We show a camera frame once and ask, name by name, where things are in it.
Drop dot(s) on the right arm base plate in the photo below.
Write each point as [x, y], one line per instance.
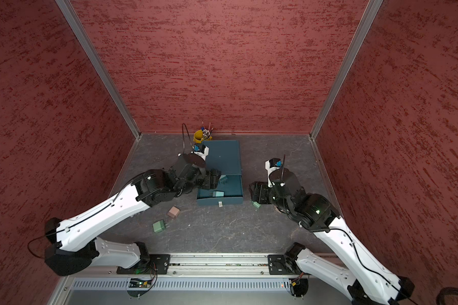
[279, 264]

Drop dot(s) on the teal plug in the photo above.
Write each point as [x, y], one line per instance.
[223, 179]
[217, 194]

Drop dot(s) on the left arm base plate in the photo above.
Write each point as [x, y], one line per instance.
[158, 265]

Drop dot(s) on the teal three-drawer cabinet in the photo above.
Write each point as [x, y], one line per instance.
[225, 157]

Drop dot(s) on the green plug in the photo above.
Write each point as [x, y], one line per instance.
[256, 205]
[159, 226]

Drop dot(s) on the aluminium corner post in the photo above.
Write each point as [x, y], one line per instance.
[369, 15]
[79, 31]

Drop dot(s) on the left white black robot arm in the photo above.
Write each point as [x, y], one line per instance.
[75, 243]

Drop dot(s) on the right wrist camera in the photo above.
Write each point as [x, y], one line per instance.
[272, 165]

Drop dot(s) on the left aluminium corner post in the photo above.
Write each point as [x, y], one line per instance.
[79, 31]

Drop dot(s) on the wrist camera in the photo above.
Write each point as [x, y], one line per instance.
[201, 150]
[272, 165]

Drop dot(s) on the yellow pen bucket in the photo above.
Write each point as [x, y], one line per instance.
[197, 137]

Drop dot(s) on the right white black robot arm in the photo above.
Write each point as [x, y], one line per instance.
[362, 278]

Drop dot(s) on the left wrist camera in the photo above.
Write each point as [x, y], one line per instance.
[201, 150]

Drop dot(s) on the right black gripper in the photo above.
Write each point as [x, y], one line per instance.
[259, 189]

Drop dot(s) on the right aluminium corner post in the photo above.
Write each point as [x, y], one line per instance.
[369, 15]

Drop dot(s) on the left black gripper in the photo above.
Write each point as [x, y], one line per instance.
[209, 178]

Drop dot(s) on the pink plug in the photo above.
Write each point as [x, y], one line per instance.
[173, 212]

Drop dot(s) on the pens in bucket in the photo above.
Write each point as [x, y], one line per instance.
[206, 132]

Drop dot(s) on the black cable corner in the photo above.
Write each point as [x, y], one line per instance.
[444, 292]

